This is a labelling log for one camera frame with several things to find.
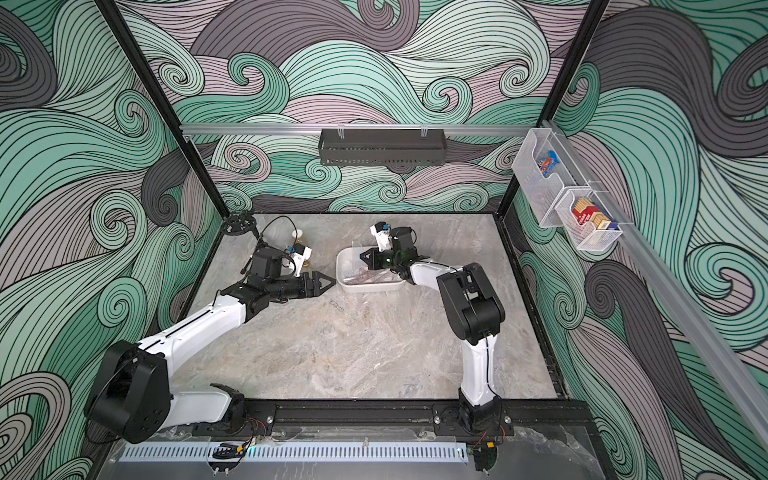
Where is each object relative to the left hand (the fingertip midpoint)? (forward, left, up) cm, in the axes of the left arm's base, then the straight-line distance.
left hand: (328, 280), depth 82 cm
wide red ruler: (+11, -10, -15) cm, 21 cm away
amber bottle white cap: (+22, +14, -6) cm, 27 cm away
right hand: (+15, -9, -8) cm, 19 cm away
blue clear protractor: (+16, -7, -7) cm, 19 cm away
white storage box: (+15, -2, -16) cm, 22 cm away
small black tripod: (+15, +26, +7) cm, 31 cm away
